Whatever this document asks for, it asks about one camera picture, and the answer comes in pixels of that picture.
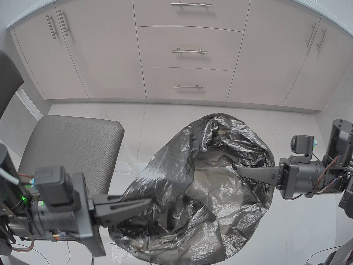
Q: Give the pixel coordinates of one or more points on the beige cabinet with drawers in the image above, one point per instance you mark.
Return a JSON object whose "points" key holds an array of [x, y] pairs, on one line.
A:
{"points": [[110, 51]]}

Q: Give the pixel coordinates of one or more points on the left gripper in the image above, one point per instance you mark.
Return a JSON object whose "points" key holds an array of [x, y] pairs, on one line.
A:
{"points": [[63, 222]]}

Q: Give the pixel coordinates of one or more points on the black plastic bag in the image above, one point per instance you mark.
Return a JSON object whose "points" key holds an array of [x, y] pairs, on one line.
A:
{"points": [[226, 203]]}

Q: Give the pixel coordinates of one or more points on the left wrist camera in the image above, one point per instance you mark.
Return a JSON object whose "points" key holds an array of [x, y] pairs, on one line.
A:
{"points": [[51, 183]]}

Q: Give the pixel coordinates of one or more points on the grey chair with white legs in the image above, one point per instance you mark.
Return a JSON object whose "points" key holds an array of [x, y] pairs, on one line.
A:
{"points": [[69, 148]]}

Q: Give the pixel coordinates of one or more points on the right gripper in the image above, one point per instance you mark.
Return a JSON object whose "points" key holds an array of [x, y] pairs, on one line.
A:
{"points": [[297, 181]]}

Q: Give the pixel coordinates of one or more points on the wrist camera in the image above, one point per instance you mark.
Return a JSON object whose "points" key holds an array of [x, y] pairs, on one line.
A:
{"points": [[302, 143], [51, 183]]}

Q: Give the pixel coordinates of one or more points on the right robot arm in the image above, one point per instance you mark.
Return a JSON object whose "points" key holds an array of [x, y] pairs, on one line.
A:
{"points": [[342, 142]]}

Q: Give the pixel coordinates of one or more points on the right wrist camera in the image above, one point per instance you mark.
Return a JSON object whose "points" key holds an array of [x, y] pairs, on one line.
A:
{"points": [[302, 143]]}

